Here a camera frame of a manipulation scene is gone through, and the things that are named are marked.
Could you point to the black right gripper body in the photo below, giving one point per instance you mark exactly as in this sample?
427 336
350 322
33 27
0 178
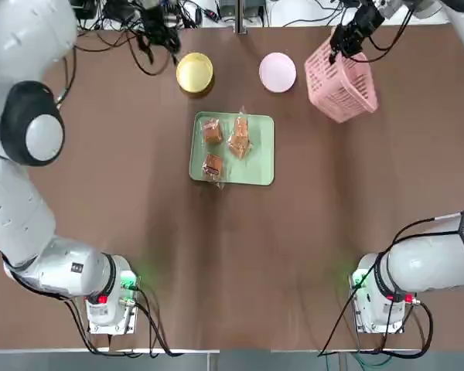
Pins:
367 19

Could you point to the small pink slotted basket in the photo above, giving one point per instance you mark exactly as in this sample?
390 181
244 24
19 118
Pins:
344 89

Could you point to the green rectangular tray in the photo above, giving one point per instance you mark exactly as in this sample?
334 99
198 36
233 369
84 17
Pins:
261 162

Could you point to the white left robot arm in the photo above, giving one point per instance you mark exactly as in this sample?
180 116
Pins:
27 216

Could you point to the white round plate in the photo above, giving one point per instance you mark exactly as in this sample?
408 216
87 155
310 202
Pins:
277 72

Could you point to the yellow round plate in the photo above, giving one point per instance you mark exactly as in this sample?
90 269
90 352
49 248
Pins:
194 72

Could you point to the aluminium camera post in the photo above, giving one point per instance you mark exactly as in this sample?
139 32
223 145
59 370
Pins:
240 17

